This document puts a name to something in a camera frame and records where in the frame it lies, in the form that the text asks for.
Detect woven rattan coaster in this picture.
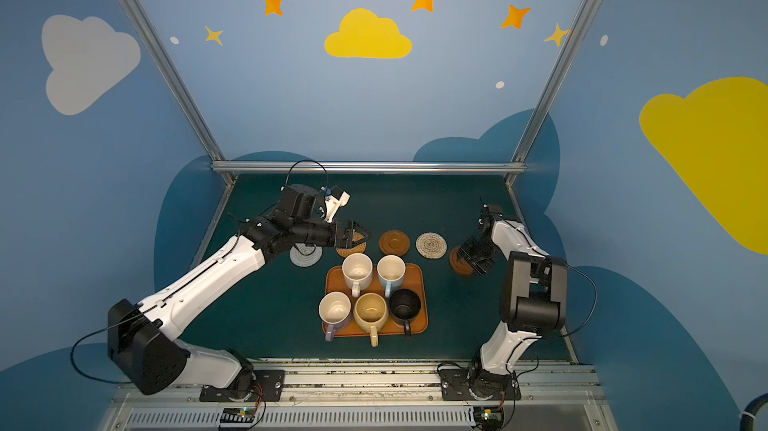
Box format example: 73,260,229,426
336,231,367,258

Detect brown wooden coaster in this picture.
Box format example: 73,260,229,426
449,246,474,277
379,230,411,257

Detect white speckled mug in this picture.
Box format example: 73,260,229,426
342,253,373,298

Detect light blue mug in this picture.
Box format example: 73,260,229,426
376,255,406,298

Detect grey felt coaster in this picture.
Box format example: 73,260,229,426
289,243,323,268

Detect white multicolour woven coaster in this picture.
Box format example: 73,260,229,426
416,232,447,260

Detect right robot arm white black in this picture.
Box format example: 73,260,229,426
458,204,568,400

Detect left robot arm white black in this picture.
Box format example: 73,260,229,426
107,185,370,401

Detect orange wooden tray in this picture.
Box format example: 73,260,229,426
322,262,430,339

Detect lilac mug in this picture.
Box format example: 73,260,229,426
318,291,352,342

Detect yellow beige mug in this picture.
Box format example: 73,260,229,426
353,293,389,347

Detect black mug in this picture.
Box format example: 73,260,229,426
388,288,422,337

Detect rear aluminium crossbar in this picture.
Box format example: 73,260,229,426
212,161,526,175

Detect right controller board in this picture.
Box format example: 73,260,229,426
472,407,505,431

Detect controller board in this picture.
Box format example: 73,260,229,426
472,407,505,431
217,407,256,430

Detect left controller board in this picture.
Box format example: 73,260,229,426
217,407,256,430

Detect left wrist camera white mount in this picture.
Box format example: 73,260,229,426
324,186,350,223

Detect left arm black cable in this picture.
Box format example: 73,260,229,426
69,158,331,385

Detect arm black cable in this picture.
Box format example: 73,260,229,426
69,158,331,385
479,196,600,372

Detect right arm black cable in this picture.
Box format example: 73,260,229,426
479,196,600,372

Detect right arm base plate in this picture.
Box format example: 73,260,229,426
437,368,521,401

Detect aluminium rail front frame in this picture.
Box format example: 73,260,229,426
99,359,618,430

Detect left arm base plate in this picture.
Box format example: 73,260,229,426
199,370,285,403

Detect left aluminium frame post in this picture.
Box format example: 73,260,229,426
118,0,226,164

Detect aluminium frame post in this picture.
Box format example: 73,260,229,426
118,0,226,164
505,0,603,192

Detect right aluminium frame post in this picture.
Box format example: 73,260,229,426
505,0,603,192

